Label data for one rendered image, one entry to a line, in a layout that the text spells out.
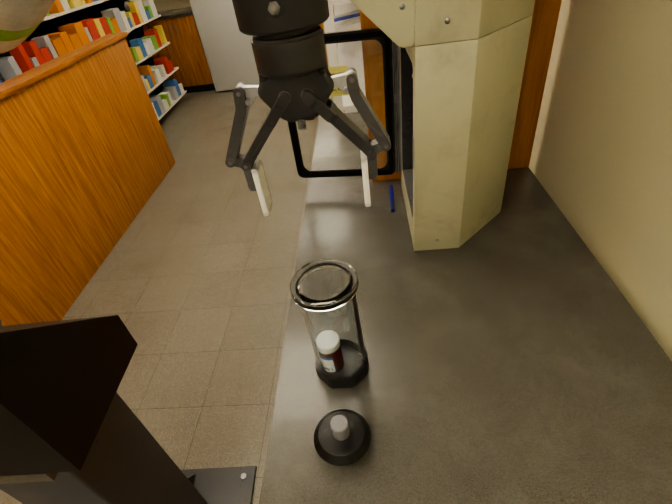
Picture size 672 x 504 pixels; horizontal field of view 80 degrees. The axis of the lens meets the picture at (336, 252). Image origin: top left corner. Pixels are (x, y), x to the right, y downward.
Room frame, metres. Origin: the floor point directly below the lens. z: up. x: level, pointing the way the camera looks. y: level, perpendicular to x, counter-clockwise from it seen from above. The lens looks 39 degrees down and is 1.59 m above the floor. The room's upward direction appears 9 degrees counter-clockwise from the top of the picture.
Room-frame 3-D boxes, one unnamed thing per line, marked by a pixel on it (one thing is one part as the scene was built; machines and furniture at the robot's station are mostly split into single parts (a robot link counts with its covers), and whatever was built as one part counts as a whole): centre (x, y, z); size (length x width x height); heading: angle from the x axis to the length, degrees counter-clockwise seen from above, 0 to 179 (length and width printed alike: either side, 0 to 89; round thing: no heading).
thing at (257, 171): (0.48, 0.08, 1.34); 0.03 x 0.01 x 0.07; 174
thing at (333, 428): (0.32, 0.03, 0.97); 0.09 x 0.09 x 0.07
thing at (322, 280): (0.47, 0.02, 1.06); 0.11 x 0.11 x 0.21
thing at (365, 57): (1.12, -0.07, 1.19); 0.30 x 0.01 x 0.40; 76
